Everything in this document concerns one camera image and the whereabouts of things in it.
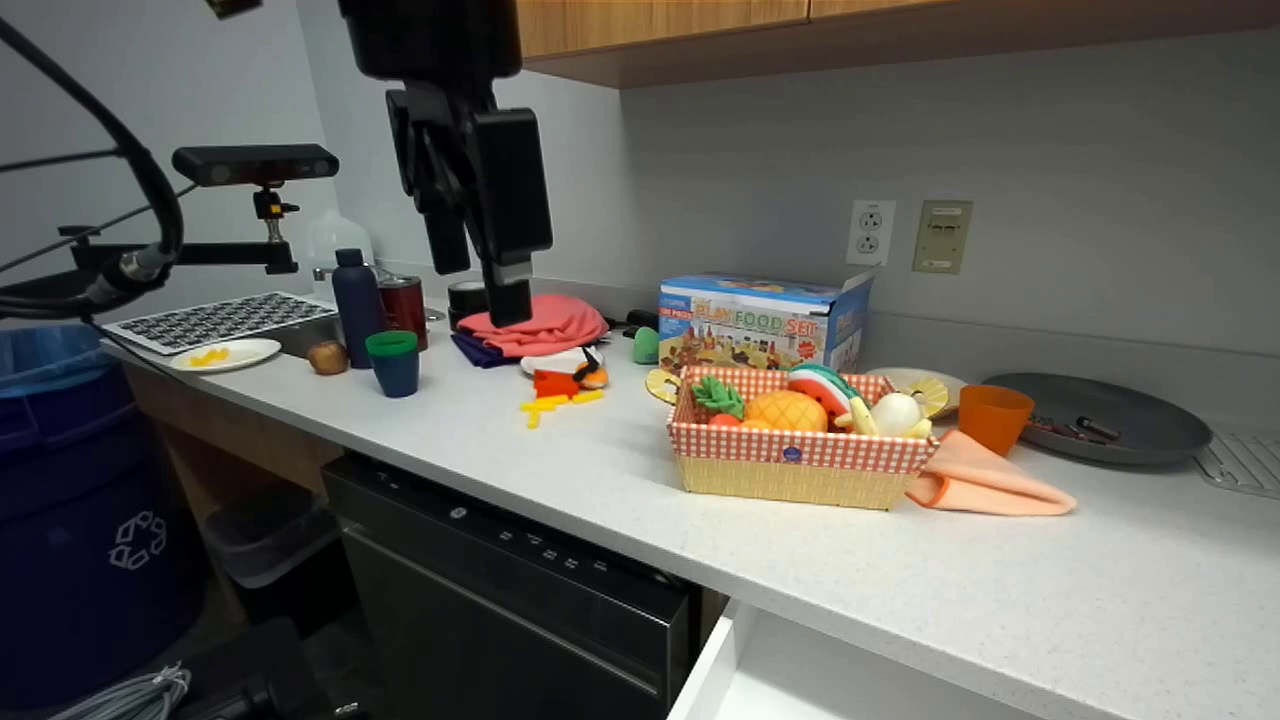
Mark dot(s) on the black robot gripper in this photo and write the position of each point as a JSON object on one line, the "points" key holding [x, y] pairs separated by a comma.
{"points": [[471, 164]]}

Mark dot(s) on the white drawer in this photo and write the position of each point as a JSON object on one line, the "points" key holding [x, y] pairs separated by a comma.
{"points": [[757, 664]]}

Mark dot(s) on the dark red mug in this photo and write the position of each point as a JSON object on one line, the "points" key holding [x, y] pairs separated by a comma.
{"points": [[405, 307]]}

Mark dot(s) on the pink folded cloth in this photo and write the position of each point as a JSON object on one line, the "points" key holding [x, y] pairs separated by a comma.
{"points": [[552, 327]]}

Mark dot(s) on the dark blue cloth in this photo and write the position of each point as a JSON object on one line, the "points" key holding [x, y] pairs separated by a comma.
{"points": [[477, 350]]}

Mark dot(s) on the dark blue bottle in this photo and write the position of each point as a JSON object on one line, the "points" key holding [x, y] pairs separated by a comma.
{"points": [[358, 302]]}

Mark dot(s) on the blue cup green rim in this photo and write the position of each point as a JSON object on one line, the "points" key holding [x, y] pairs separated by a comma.
{"points": [[393, 360]]}

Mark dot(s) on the red white plush toy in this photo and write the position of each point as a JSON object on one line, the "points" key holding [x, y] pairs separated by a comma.
{"points": [[566, 372]]}

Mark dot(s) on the yellow toy fries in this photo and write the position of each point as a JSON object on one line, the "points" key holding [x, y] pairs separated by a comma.
{"points": [[546, 404]]}

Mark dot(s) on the brown toy onion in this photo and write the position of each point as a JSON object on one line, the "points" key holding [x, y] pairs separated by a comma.
{"points": [[324, 357]]}

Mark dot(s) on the green toy piece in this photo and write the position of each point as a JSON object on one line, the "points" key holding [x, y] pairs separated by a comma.
{"points": [[647, 345]]}

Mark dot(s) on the white dish drying rack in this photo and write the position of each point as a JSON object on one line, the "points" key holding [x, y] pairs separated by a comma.
{"points": [[238, 319]]}

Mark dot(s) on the wooden upper cabinet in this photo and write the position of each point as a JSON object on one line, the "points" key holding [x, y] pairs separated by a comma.
{"points": [[679, 42]]}

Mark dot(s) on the blue toy food box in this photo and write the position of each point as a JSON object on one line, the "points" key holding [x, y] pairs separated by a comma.
{"points": [[733, 323]]}

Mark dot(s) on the green toy vegetable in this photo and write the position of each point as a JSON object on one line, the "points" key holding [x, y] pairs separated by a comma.
{"points": [[717, 398]]}

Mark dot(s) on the white plate with yellow food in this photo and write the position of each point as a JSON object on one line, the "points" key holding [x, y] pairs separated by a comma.
{"points": [[225, 357]]}

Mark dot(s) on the orange toy fruit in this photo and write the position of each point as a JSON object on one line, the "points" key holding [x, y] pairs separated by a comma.
{"points": [[785, 411]]}

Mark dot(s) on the black bin under counter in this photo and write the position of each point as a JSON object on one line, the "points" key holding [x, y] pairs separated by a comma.
{"points": [[281, 557]]}

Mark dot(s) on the black dishwasher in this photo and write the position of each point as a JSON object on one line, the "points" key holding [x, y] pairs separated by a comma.
{"points": [[483, 614]]}

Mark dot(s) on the toy watermelon slice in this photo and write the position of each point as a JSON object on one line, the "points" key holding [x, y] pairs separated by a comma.
{"points": [[830, 390]]}

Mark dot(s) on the checkered wicker basket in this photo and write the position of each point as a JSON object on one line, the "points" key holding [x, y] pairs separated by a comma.
{"points": [[798, 467]]}

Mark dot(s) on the white plate behind basket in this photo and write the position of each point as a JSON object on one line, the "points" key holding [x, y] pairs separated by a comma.
{"points": [[937, 392]]}

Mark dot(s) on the white toy egg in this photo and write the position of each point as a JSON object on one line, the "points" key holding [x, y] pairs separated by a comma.
{"points": [[897, 414]]}

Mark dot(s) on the blue recycling bin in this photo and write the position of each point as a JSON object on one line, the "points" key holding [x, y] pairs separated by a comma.
{"points": [[97, 565]]}

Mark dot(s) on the orange plastic cup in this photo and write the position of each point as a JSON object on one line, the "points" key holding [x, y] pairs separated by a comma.
{"points": [[994, 416]]}

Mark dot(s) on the peach folded napkin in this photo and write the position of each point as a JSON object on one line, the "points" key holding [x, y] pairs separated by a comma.
{"points": [[968, 479]]}

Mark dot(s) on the dark grey round plate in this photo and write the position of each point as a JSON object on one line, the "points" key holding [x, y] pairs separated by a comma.
{"points": [[1109, 425]]}

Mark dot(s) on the black stereo camera on stand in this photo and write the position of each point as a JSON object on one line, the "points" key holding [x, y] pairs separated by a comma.
{"points": [[253, 160]]}

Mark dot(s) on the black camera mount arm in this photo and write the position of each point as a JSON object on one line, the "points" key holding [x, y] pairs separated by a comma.
{"points": [[123, 274]]}

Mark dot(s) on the white wall power outlet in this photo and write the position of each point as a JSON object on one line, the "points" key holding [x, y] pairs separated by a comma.
{"points": [[871, 235]]}

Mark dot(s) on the beige wall switch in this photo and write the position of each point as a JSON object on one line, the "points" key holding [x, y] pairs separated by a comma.
{"points": [[942, 237]]}

